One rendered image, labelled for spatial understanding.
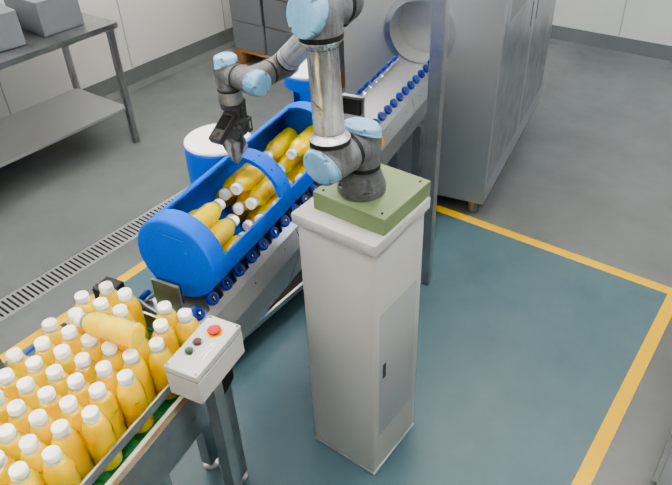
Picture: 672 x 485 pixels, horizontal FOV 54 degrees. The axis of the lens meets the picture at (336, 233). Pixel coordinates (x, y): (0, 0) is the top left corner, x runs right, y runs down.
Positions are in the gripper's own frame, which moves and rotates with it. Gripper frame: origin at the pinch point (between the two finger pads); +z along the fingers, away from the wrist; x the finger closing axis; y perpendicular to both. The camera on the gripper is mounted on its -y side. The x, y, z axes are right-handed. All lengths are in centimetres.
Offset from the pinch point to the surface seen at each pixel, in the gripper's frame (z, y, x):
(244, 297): 36.4, -22.9, -13.0
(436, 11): -21, 104, -32
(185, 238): 4.4, -37.0, -6.3
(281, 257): 37.0, 1.1, -13.2
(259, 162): 1.7, 4.8, -6.1
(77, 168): 124, 124, 232
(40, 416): 15, -97, -7
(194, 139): 20, 37, 47
